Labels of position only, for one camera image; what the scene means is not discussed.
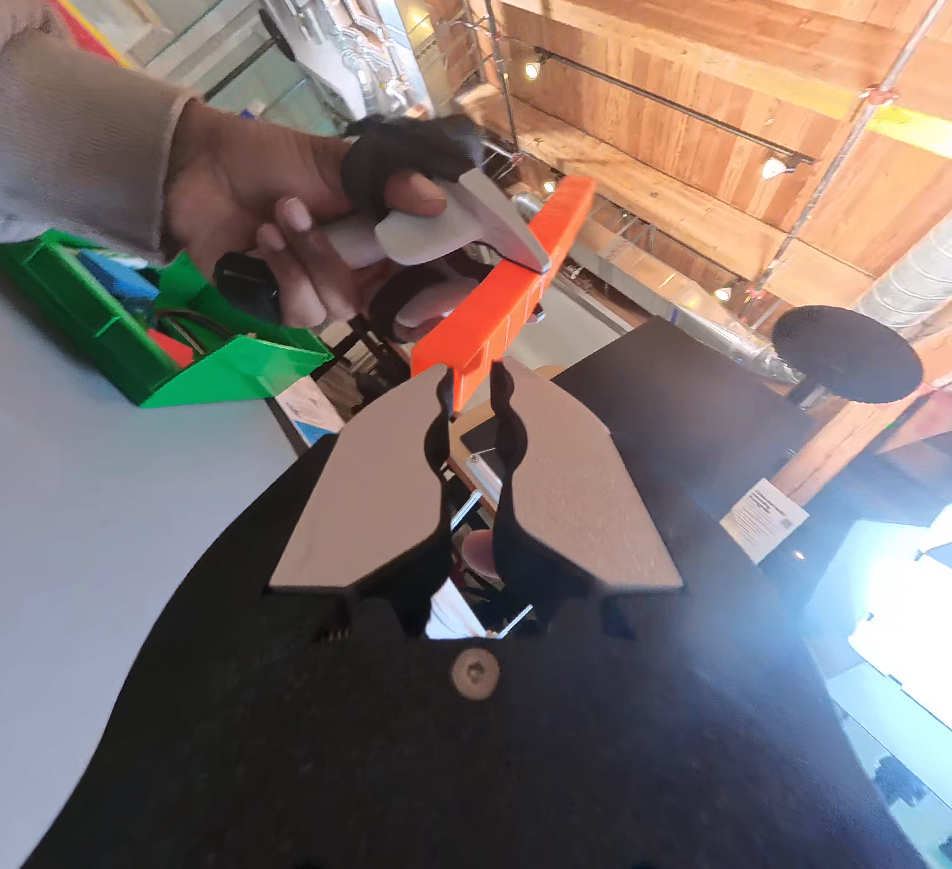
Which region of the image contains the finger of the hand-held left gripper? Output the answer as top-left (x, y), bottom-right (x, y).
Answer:
top-left (374, 168), bottom-right (553, 275)

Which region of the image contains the orange segmented plastic bar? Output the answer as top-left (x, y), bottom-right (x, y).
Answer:
top-left (411, 173), bottom-right (597, 412)

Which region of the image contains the ribbed silver duct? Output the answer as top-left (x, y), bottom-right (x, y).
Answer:
top-left (854, 210), bottom-right (952, 330)

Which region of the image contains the white paper label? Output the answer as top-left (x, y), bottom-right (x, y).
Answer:
top-left (720, 478), bottom-right (810, 565)

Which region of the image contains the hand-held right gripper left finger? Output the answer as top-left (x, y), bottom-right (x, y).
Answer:
top-left (268, 363), bottom-right (455, 593)

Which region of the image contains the red block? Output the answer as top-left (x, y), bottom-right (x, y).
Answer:
top-left (145, 328), bottom-right (196, 369)

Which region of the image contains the black cable coil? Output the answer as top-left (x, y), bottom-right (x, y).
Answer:
top-left (160, 310), bottom-right (235, 357)

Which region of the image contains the black track light rail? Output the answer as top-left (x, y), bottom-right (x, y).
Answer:
top-left (523, 47), bottom-right (817, 183)

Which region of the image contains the white and blue leaflet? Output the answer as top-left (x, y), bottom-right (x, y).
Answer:
top-left (274, 376), bottom-right (345, 447)

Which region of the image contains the person's left hand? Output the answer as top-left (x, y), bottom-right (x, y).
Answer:
top-left (164, 101), bottom-right (480, 345)

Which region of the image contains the large black round disc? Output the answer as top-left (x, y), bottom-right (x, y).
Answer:
top-left (772, 305), bottom-right (925, 406)

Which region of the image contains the smooth silver duct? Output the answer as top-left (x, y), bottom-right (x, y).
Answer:
top-left (513, 190), bottom-right (808, 385)

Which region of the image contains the small black round disc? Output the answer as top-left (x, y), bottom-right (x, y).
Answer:
top-left (257, 8), bottom-right (297, 63)

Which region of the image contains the person's right hand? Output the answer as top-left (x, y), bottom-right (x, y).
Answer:
top-left (461, 529), bottom-right (499, 583)

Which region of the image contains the metal ceiling pipe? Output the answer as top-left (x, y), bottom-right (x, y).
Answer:
top-left (744, 0), bottom-right (952, 305)

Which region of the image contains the green plastic bin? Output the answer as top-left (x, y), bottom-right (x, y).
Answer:
top-left (0, 228), bottom-right (334, 409)

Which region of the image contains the blue block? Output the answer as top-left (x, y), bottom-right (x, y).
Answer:
top-left (76, 249), bottom-right (161, 305)

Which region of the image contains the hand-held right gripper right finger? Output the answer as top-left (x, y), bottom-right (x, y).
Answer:
top-left (489, 359), bottom-right (685, 593)

